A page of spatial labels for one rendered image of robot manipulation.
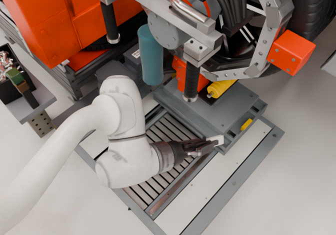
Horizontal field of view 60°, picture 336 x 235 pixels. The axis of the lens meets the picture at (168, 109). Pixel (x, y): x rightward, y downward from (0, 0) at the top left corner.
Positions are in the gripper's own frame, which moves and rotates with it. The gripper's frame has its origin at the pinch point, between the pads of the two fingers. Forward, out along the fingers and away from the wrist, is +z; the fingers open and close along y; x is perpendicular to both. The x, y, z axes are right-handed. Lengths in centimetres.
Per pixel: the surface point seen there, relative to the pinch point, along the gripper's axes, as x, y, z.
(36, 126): -4, -95, -35
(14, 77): 24, -46, -50
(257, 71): 22.9, 12.1, 6.2
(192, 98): 16.6, 5.5, -14.3
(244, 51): 29.2, -2.5, 18.8
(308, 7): 39.0, 27.1, 6.3
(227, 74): 21.8, -1.0, 7.8
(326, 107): -5, -13, 107
